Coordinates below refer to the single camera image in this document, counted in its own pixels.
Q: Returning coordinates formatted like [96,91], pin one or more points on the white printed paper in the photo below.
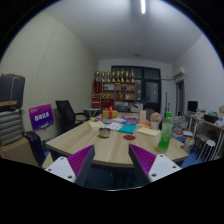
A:
[115,126]

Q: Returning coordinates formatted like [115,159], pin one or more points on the yellow gift box red ribbon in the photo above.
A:
[110,114]

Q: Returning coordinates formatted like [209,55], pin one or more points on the purple sign board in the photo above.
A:
[41,116]

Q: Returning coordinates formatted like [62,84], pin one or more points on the black computer monitor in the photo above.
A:
[192,106]

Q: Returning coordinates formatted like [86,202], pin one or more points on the orange standing card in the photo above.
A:
[142,116]

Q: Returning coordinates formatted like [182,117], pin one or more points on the wooden side desk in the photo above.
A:
[210,126]

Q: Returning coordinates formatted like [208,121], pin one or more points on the green drink bottle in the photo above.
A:
[165,133]

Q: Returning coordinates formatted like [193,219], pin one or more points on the black office chair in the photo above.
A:
[66,115]

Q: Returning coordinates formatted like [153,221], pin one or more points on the large yellow envelope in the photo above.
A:
[148,132]

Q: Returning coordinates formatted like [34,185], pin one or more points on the white air conditioner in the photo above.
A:
[179,72]

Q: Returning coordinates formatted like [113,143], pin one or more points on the stack of books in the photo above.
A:
[181,126]

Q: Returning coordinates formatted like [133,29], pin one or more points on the wooden shelf unit with trophies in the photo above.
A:
[115,91]

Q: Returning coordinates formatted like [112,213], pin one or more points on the pink flowers in white pot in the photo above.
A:
[155,120]

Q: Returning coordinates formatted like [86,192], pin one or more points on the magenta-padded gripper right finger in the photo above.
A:
[145,160]

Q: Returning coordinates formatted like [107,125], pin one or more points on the grey ribbed suitcase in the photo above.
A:
[10,128]

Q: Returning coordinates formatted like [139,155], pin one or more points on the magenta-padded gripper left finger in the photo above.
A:
[77,160]

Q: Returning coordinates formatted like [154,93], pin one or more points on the blue colourful book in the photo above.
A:
[98,119]

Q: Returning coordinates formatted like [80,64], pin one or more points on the teal book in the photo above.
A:
[127,129]

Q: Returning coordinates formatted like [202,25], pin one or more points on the black framed glass door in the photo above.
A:
[151,90]

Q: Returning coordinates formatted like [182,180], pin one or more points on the flat round red coaster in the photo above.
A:
[129,137]

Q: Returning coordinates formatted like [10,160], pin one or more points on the small steel cup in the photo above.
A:
[104,132]

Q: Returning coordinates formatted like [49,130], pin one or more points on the small yellow envelope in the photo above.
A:
[96,125]

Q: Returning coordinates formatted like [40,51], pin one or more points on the black bag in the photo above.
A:
[210,118]

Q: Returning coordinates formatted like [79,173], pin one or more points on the orange book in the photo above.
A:
[144,124]

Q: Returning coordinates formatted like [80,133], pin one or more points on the white round stool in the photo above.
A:
[209,145]

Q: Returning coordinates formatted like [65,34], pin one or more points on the ceiling tube light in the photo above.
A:
[143,6]

